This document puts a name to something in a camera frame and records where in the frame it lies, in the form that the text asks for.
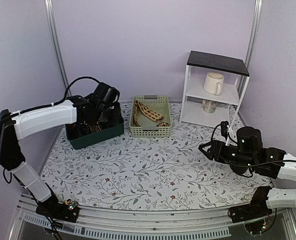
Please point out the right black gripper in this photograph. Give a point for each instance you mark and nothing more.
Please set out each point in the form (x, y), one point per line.
(213, 150)

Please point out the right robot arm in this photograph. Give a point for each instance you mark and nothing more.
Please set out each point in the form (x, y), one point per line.
(249, 155)

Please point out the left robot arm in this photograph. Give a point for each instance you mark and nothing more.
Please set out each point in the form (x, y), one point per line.
(96, 108)

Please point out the patterned glass cup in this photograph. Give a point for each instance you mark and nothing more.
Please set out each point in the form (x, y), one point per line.
(209, 106)

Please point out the white shelf with black top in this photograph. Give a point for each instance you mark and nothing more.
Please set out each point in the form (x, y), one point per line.
(228, 102)

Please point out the cream ceramic mug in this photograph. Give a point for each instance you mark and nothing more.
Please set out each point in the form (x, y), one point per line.
(213, 83)

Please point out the beige plastic slotted basket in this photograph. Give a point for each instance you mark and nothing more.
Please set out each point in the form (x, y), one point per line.
(148, 128)

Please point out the tan black patterned tie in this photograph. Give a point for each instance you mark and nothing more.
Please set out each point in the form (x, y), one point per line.
(148, 113)

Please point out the floral white table mat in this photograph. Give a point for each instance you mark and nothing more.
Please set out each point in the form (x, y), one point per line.
(147, 174)

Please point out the tan patterned rolled tie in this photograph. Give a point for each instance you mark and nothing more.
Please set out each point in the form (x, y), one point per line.
(95, 128)

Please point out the dark green divided organizer box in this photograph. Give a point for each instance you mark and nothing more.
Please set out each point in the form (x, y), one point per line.
(80, 136)

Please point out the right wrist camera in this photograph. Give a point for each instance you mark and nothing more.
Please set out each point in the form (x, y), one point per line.
(226, 132)

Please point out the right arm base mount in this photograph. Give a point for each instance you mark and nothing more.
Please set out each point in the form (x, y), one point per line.
(250, 211)

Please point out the aluminium front rail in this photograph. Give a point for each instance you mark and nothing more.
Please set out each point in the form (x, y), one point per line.
(167, 219)

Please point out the right aluminium frame post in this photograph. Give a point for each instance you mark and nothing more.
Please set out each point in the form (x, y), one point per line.
(253, 31)

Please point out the aluminium frame post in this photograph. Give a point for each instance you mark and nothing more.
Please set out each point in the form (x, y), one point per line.
(55, 41)
(253, 31)

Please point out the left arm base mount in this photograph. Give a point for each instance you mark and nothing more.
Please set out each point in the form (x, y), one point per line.
(60, 210)

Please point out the left aluminium frame post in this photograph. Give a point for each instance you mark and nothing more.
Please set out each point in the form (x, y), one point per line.
(55, 41)

